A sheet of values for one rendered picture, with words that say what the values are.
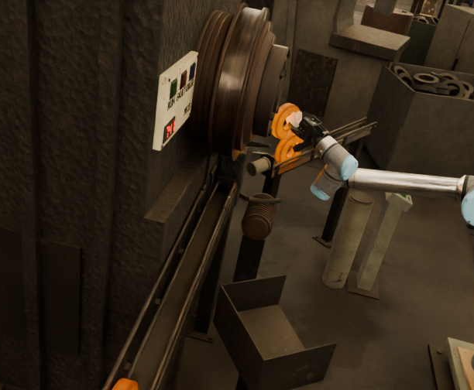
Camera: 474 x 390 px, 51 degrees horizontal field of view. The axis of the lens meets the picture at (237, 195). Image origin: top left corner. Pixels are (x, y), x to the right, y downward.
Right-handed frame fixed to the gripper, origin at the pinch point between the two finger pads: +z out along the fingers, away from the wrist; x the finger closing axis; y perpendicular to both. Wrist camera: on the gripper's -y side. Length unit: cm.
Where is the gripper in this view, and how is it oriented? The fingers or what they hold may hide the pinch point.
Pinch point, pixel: (286, 117)
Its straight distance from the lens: 211.4
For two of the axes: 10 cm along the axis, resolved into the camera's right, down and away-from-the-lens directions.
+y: 3.5, -6.9, -6.3
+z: -6.1, -6.8, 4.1
